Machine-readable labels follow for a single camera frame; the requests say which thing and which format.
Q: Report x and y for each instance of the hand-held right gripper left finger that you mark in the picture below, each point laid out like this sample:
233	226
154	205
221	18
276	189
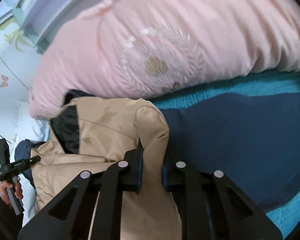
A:
140	172

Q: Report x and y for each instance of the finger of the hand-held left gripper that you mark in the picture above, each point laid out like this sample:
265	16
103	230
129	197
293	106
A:
31	160

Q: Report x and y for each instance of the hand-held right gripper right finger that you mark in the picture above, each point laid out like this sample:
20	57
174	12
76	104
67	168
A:
165	177

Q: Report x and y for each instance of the beige jacket with black lining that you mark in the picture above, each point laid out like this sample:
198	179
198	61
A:
110	130

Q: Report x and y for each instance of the person's left forearm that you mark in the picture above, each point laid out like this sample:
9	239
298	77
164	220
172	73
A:
7	217

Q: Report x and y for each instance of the person's left hand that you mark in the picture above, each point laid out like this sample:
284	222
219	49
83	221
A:
18	188

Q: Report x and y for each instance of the navy blue cloth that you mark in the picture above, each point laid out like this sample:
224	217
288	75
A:
26	146

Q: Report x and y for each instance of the white pillow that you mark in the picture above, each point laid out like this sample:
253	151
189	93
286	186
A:
30	120

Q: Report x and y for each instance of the teal and navy blanket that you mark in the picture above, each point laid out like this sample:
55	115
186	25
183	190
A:
235	135

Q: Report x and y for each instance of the pink embroidered quilt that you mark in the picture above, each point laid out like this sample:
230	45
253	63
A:
180	37

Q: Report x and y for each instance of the pale grey bed headboard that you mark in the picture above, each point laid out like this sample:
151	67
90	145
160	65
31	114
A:
37	17

